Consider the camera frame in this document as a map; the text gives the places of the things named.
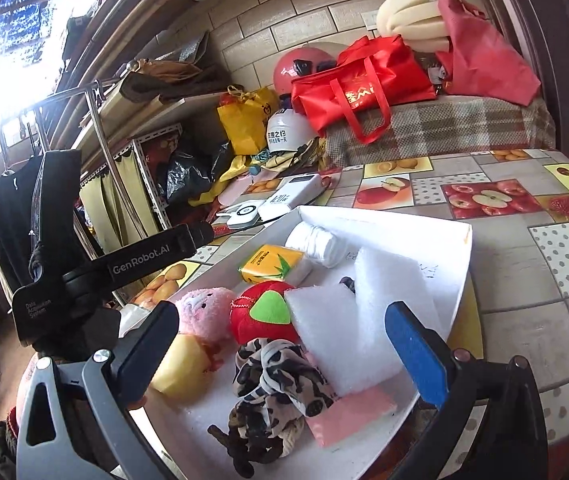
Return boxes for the black hanging jacket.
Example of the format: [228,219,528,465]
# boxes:
[0,157,45,291]

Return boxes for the metal shelf rack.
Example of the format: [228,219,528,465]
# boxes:
[0,60,225,241]

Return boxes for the white helmet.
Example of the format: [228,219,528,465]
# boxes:
[266,109,320,153]

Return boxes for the pinkish red fabric bag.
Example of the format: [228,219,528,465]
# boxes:
[437,0,541,107]

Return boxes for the brown plaid blanket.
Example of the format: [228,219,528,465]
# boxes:
[325,95,556,168]

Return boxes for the pink plush toy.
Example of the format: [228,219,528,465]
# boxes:
[174,287,238,343]

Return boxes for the black plastic bag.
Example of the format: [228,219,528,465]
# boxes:
[164,132,235,206]

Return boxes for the cream foam roll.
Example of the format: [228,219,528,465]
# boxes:
[376,0,453,53]

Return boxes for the leopard print scrunchie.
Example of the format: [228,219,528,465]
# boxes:
[232,338,338,456]

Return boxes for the yellow shopping bag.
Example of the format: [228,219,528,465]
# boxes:
[217,86,280,156]

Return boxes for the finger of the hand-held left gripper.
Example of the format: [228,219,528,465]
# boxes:
[178,222,215,261]

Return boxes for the white foam block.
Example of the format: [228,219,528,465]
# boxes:
[355,247,445,341]
[284,282,405,396]

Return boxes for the narrow brown panelled door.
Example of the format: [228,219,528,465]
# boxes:
[469,0,569,151]

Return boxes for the yellow tissue pack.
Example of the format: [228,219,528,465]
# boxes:
[238,244,305,285]

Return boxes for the fruit print tablecloth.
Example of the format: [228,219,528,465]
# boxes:
[129,147,569,480]

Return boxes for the brown bag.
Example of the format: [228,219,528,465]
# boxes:
[119,57,230,103]

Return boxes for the white power bank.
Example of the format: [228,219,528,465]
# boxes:
[257,172,324,209]

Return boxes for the yellow rack curtain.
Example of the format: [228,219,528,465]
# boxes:
[79,152,165,256]

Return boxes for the bright window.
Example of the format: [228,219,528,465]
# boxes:
[0,0,130,126]

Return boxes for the white round gadget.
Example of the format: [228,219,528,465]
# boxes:
[216,199,265,228]

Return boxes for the pink sponge sheet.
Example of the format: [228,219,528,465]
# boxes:
[307,385,398,448]

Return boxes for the white socks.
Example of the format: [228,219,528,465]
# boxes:
[284,222,348,268]

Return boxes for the red apple plush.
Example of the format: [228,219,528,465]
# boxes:
[229,281,300,346]

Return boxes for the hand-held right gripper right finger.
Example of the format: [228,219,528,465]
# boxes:
[385,301,549,480]

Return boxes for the white cardboard box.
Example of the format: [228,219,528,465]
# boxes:
[119,205,473,480]

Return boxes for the red tote bag gold print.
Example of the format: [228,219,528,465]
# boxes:
[291,35,438,145]

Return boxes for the yellow sponge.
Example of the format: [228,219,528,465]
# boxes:
[149,332,215,401]

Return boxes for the dark brown scrunchie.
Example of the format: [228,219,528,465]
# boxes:
[208,402,288,478]

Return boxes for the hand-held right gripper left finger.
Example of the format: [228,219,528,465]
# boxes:
[16,301,180,480]

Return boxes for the red helmet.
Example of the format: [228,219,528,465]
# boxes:
[273,46,350,96]

